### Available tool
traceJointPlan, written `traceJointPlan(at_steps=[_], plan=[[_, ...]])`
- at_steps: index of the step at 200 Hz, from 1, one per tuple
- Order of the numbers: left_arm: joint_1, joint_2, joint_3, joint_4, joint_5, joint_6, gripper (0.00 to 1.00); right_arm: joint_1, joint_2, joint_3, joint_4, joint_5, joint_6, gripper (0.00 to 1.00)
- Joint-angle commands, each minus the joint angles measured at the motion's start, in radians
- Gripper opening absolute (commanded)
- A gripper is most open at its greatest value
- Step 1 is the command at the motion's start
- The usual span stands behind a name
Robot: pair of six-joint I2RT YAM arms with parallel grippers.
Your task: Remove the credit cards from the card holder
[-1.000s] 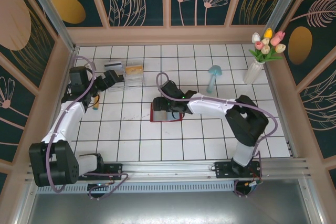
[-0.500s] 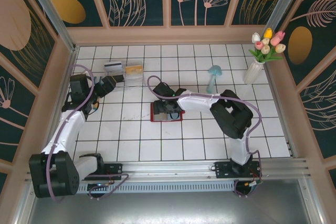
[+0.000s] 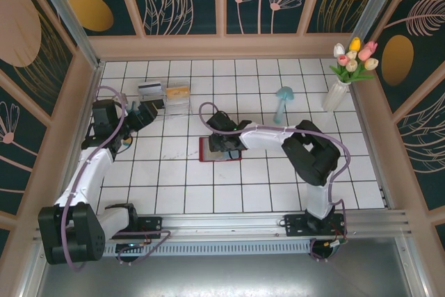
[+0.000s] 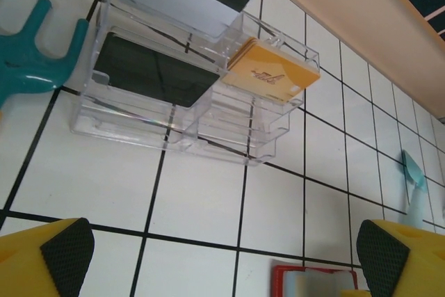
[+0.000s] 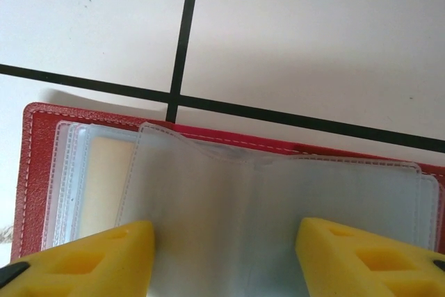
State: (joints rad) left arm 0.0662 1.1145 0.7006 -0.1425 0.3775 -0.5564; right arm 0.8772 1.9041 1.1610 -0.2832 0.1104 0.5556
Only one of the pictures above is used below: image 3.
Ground grey metal panel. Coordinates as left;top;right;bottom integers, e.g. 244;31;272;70
33;237;427;297

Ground aluminium mounting rail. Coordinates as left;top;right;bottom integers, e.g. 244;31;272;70
33;209;413;242

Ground light blue toy mushroom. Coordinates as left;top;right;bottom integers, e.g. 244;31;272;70
275;86;295;124

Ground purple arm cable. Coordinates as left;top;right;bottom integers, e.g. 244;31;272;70
60;85;172;272
198;102;349;264

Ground clear acrylic card organizer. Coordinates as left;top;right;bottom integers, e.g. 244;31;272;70
137;79;194;119

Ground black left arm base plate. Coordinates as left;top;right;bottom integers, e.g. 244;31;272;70
99;215;164;241

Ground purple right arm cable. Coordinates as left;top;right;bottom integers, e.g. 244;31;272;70
198;102;349;264

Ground teal toy garden fork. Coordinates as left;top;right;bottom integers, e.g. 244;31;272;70
123;101;139;147

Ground orange credit card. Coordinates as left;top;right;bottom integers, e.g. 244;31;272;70
165;87;191;99

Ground slotted grey cable duct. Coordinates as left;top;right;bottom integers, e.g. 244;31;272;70
47;241;314;258

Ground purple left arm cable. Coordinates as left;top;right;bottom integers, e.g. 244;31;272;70
60;85;172;272

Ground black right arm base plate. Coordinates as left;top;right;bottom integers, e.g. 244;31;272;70
284;212;348;239

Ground artificial tulip bouquet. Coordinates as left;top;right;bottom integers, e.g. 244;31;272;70
328;36;380;86

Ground red card holder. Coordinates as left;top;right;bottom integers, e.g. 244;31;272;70
198;136;243;163

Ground white ribbed vase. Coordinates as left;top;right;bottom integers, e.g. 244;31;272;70
321;79;350;113

